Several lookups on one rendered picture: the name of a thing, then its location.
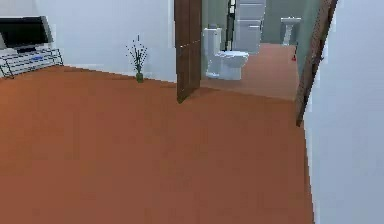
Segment white toilet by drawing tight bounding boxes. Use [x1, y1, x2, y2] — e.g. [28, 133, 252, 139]
[202, 23, 250, 81]

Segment brown wooden room door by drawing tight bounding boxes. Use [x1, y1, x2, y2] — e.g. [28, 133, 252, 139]
[174, 0, 203, 104]

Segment green potted house plant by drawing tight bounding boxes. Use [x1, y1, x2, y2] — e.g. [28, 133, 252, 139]
[125, 34, 149, 84]

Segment white chest of drawers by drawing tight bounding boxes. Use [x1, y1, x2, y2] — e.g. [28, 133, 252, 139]
[233, 0, 267, 55]

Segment black television set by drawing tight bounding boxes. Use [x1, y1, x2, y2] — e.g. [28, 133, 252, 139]
[0, 15, 54, 54]

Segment white pedestal sink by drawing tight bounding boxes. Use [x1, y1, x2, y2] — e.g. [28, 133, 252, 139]
[280, 16, 302, 47]

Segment brown wooden door frame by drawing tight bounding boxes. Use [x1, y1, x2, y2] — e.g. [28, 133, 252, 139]
[295, 0, 339, 128]

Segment white wire television stand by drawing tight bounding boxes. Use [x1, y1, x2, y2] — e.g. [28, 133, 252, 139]
[0, 45, 64, 80]

